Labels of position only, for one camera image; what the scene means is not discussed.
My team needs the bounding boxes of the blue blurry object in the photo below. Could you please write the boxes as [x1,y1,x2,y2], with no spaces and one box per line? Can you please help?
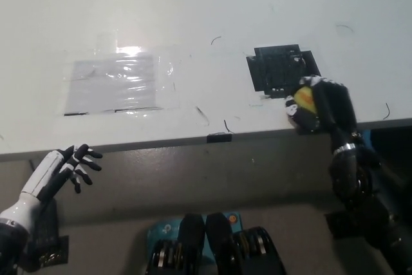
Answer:
[361,129,373,151]

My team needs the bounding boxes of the orange yellow tennis ball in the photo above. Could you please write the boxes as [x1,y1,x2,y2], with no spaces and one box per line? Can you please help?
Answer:
[292,85,319,114]

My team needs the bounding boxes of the short black tape strip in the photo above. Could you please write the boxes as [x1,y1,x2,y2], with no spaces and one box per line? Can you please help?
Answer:
[206,132,234,144]

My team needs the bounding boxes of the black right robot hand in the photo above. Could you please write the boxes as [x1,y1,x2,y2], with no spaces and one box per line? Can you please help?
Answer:
[285,75,360,155]

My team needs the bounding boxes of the clear plastic sheet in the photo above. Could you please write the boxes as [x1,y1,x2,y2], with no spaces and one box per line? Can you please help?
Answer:
[64,55,165,117]

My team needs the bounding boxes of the teal router box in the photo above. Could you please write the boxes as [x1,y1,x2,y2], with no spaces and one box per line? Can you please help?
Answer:
[146,211,242,256]

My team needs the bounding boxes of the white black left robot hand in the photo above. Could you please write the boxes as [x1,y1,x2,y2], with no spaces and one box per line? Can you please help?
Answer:
[19,143,104,204]

